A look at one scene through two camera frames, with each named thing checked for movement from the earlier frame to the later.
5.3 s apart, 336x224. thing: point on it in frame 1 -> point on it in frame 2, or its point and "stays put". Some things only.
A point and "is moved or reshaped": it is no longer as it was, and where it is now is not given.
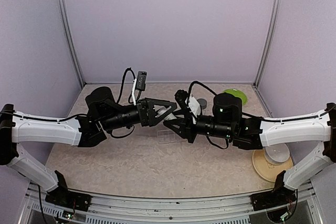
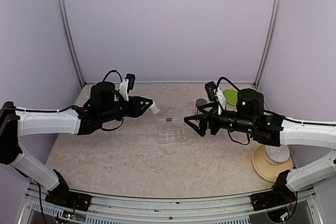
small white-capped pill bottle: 170,117 is moved or reshaped
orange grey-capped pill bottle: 202,102 stays put
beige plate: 266,170 stays put
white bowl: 277,153 stays put
